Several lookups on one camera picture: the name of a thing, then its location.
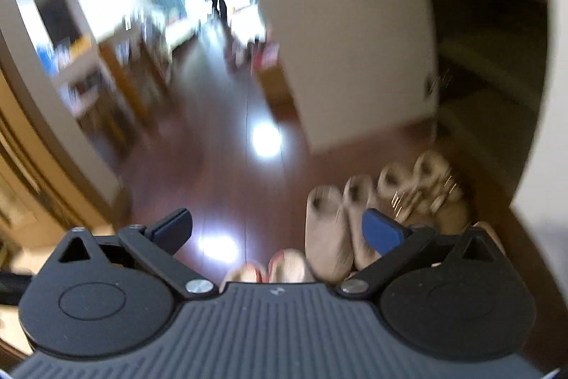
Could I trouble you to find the dark rectangular screen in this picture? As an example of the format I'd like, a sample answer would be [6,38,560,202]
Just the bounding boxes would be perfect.
[35,0,83,49]

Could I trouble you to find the white cabinet door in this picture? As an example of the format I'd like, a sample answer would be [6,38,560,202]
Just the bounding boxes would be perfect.
[508,0,568,371]
[233,0,441,153]

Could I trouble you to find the wooden door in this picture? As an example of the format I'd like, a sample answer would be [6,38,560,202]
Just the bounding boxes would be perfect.
[0,81,67,247]

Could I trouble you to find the red white plush slipper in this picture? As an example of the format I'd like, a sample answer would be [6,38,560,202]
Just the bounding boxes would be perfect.
[220,260,268,284]
[267,248,317,284]

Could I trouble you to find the metal cabinet hinge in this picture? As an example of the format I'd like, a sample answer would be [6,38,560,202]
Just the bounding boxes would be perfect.
[424,70,453,98]

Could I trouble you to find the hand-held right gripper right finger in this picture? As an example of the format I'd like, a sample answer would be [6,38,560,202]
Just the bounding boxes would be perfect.
[336,208,500,300]

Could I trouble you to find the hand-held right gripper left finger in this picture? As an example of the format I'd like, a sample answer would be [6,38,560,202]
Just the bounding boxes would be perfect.
[55,208,220,301]

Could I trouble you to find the wooden table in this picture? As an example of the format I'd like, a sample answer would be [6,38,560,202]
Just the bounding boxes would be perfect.
[51,30,171,151]

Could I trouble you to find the white leather loafer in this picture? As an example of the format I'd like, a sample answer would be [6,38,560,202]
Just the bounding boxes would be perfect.
[474,221,507,258]

